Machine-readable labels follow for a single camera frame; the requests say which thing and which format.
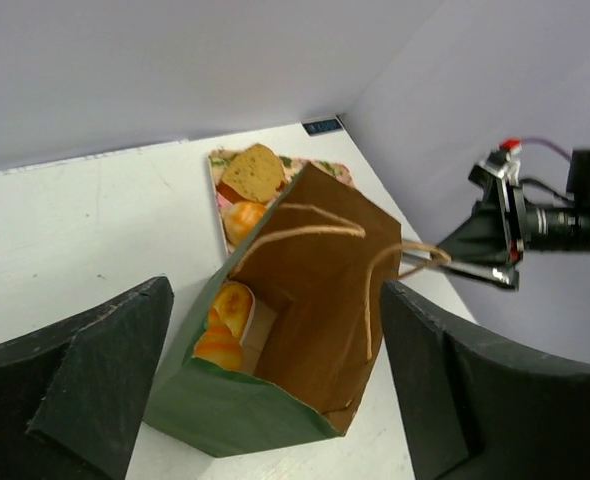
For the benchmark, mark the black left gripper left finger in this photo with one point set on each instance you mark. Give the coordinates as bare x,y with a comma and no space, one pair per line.
73,393

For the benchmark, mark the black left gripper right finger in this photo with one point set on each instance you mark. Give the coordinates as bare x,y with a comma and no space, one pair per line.
477,405

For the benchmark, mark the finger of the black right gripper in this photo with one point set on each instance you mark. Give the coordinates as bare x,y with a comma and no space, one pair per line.
480,238

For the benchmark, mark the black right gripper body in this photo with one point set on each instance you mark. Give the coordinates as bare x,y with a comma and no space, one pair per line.
549,228

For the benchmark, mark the orange croissant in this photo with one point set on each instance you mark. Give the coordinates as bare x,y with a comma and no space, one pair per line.
218,345

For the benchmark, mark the green paper bag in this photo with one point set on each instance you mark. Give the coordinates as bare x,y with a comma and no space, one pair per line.
315,264

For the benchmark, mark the long sandwich bread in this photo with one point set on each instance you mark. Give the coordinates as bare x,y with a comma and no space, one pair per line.
235,304

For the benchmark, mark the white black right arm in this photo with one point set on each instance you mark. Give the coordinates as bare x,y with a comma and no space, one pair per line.
504,223

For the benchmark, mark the sliced brown bread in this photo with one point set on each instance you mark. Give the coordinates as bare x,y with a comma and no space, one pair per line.
255,174

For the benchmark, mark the floral tray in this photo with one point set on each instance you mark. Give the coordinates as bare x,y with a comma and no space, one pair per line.
218,159

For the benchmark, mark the blue label right corner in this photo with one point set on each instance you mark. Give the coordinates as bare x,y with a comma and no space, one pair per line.
322,126

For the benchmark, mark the round scored bun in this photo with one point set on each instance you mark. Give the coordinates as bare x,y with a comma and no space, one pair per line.
240,219

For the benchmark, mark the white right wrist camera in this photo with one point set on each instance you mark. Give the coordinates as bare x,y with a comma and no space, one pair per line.
498,171

